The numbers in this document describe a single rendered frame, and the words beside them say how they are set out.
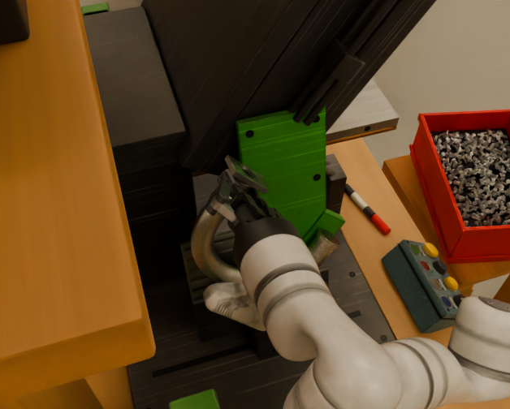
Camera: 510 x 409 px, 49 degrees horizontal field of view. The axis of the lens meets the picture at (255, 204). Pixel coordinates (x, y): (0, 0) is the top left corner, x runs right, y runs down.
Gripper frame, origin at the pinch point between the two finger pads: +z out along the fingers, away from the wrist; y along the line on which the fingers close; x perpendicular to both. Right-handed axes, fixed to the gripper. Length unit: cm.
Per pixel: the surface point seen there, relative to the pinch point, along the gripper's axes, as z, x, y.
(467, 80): 158, -50, -164
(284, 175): 2.8, -3.8, -6.0
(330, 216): 2.6, -2.5, -16.6
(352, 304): 3.3, 8.8, -34.7
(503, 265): 9, -11, -65
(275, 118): 2.9, -9.3, 0.8
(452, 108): 143, -36, -155
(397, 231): 14.4, -3.3, -42.3
